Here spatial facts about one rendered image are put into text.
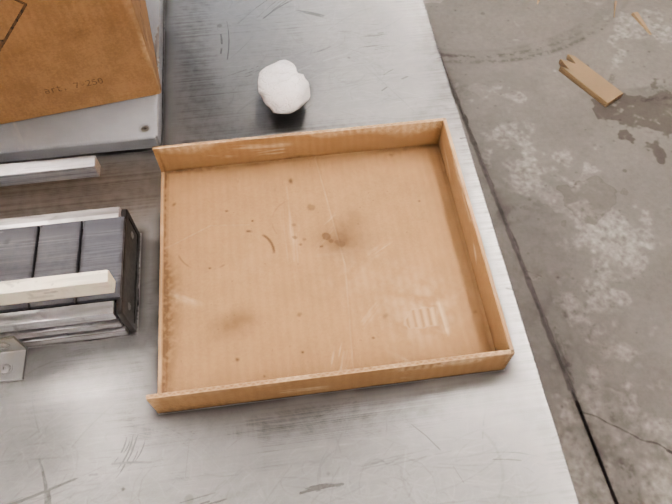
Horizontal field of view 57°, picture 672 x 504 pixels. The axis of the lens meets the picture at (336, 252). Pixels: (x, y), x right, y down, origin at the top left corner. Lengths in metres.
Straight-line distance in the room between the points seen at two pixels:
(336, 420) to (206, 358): 0.13
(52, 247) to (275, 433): 0.26
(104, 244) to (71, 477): 0.19
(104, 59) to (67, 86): 0.05
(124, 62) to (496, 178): 1.24
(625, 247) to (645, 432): 0.47
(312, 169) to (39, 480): 0.38
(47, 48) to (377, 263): 0.38
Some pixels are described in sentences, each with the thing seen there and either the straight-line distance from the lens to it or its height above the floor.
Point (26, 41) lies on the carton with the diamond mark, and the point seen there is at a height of 0.95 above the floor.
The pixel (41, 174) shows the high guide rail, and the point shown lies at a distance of 0.55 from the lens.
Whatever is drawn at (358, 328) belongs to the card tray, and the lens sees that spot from 0.56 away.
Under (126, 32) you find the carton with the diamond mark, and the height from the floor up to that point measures 0.94.
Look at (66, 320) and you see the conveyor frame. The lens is 0.57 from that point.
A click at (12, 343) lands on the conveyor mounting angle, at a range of 0.61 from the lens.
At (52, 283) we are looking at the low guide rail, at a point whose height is 0.91.
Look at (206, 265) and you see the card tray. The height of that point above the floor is 0.83.
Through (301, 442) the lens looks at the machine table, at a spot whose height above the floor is 0.83.
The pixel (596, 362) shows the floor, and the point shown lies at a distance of 1.56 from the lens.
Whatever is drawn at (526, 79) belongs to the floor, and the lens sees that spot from 2.03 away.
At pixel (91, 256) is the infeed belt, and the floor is 0.88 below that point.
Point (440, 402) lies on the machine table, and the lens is 0.55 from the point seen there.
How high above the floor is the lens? 1.35
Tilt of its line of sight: 59 degrees down
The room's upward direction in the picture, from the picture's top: straight up
